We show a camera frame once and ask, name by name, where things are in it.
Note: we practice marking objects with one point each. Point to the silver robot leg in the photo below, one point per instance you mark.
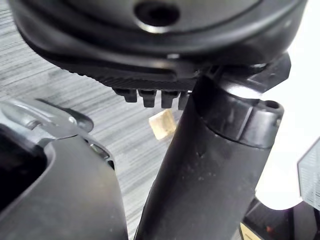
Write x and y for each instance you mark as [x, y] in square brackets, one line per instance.
[57, 180]

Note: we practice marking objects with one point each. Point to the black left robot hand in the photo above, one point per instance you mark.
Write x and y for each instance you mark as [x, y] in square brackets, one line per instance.
[160, 50]

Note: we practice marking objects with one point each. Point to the grey ribbed plastic crate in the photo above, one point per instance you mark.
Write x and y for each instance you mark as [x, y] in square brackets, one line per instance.
[310, 175]

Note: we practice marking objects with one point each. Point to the pale tape piece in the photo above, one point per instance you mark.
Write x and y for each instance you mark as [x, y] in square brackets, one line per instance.
[162, 125]

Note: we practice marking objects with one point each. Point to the black table base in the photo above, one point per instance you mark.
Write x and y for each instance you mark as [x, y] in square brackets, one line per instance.
[282, 222]

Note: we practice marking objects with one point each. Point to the white round table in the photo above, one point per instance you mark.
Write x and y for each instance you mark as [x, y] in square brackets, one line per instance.
[287, 125]

